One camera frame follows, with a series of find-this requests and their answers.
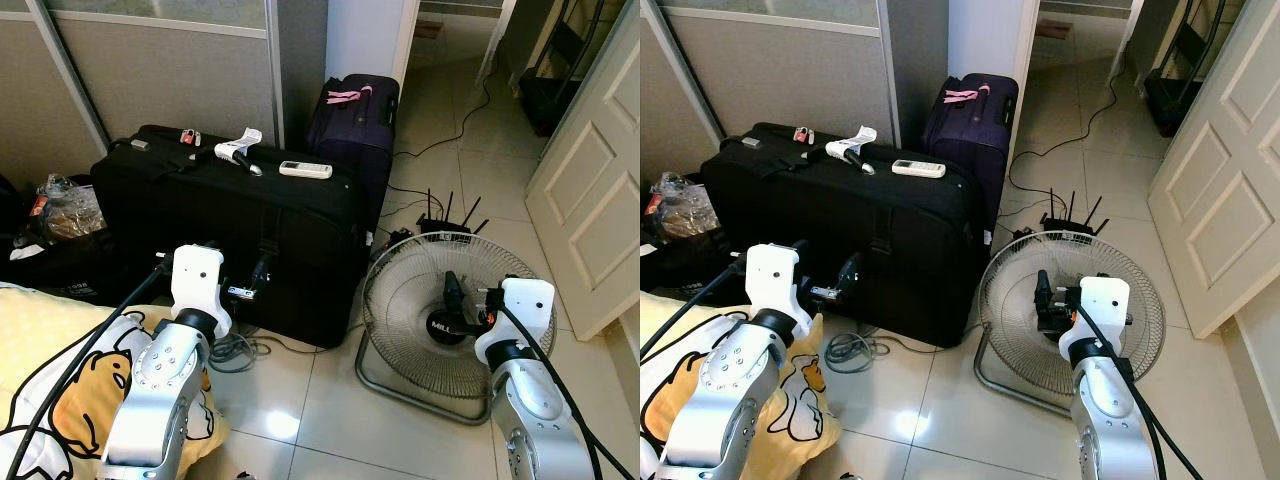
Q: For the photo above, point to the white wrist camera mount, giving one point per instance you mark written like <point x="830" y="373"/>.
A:
<point x="772" y="280"/>
<point x="1105" y="300"/>
<point x="195" y="280"/>
<point x="525" y="300"/>

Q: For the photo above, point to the black router with antennas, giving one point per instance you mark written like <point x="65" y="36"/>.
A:
<point x="440" y="226"/>
<point x="1065" y="226"/>

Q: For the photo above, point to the small grey luggage tag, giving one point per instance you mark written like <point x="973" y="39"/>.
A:
<point x="140" y="144"/>
<point x="752" y="142"/>

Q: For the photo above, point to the pink ribbon tag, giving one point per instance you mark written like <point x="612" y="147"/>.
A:
<point x="345" y="97"/>
<point x="960" y="96"/>

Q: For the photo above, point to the black soft bag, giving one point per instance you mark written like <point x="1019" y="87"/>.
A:
<point x="680" y="265"/>
<point x="60" y="268"/>

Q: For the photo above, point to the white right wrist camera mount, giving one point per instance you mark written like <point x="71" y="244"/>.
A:
<point x="525" y="300"/>
<point x="1105" y="300"/>

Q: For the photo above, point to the round metal cage fan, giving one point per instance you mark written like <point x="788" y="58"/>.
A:
<point x="400" y="300"/>
<point x="1010" y="300"/>

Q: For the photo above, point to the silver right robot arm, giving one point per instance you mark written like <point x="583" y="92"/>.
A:
<point x="1105" y="420"/>
<point x="530" y="410"/>

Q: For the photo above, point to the yellow egg cartoon blanket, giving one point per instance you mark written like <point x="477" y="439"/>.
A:
<point x="665" y="330"/>
<point x="40" y="330"/>

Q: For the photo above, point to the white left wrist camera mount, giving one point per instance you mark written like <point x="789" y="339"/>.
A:
<point x="195" y="280"/>
<point x="772" y="280"/>

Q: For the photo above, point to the white paper luggage tag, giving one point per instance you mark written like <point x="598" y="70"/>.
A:
<point x="240" y="143"/>
<point x="855" y="140"/>

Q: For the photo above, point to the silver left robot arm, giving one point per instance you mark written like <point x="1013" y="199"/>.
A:
<point x="730" y="390"/>
<point x="160" y="380"/>

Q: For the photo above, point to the clear plastic bag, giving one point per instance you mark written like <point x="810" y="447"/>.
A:
<point x="690" y="212"/>
<point x="70" y="215"/>

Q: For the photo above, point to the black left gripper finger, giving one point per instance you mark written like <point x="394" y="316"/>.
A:
<point x="265" y="270"/>
<point x="850" y="270"/>

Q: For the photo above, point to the purple suitcase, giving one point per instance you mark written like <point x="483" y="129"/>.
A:
<point x="350" y="140"/>
<point x="965" y="140"/>

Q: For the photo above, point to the small red padlock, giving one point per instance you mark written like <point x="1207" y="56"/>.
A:
<point x="187" y="136"/>
<point x="800" y="134"/>

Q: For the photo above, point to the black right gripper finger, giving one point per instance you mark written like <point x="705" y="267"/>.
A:
<point x="1042" y="288"/>
<point x="452" y="290"/>

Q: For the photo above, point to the white panel door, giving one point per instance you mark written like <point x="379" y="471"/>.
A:
<point x="1220" y="180"/>
<point x="590" y="180"/>

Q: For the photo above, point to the large black suitcase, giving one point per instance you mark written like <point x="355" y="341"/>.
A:
<point x="300" y="240"/>
<point x="900" y="240"/>

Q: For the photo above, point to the black hand cart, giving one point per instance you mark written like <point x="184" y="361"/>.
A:
<point x="1170" y="100"/>
<point x="545" y="100"/>

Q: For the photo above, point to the grey sliding door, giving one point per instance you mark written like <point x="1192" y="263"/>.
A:
<point x="780" y="80"/>
<point x="170" y="80"/>

